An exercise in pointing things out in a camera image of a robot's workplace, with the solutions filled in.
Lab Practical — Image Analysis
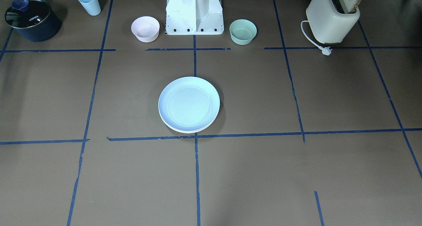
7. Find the pink bowl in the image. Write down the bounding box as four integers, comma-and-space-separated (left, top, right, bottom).
131, 16, 160, 43

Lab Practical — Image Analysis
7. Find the green bowl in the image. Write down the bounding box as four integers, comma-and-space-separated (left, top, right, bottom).
229, 19, 257, 45

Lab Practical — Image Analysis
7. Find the blue plate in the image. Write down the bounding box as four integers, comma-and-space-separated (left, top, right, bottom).
158, 76, 220, 123

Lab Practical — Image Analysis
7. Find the white toaster power cable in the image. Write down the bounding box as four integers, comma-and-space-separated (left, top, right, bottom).
300, 20, 332, 56

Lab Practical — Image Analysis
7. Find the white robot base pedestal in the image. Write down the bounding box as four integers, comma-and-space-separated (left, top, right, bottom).
165, 0, 225, 36

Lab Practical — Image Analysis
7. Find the cream toaster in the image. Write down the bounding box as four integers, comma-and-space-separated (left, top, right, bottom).
306, 0, 360, 44

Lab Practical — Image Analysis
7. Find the dark blue saucepan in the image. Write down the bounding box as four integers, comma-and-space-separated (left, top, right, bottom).
4, 0, 62, 42

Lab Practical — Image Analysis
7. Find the pink plate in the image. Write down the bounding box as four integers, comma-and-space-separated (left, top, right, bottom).
163, 120, 213, 133

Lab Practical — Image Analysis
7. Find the light blue cup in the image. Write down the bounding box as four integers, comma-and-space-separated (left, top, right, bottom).
78, 0, 101, 16

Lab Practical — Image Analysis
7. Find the cream white plate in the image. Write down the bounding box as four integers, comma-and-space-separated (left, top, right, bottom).
166, 124, 211, 133

